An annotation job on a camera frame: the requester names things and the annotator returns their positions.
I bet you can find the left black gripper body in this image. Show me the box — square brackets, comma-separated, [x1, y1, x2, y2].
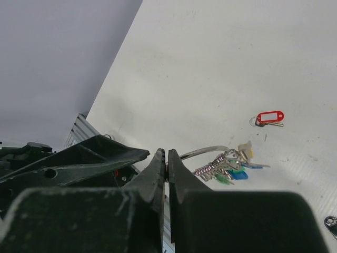
[1, 142, 57, 174]

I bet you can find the large keyring with coloured keys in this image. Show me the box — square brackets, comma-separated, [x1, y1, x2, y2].
[180, 141, 269, 185]

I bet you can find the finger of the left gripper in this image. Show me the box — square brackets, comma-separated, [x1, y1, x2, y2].
[1, 135, 150, 189]

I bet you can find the key with red tag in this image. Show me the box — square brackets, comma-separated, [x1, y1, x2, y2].
[249, 111, 284, 127]

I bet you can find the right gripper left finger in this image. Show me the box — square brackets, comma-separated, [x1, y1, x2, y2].
[1, 149, 165, 252]

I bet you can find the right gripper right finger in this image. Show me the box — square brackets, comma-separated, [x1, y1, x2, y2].
[168, 150, 328, 252]

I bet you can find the key with black tag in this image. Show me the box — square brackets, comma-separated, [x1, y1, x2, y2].
[324, 216, 337, 237]

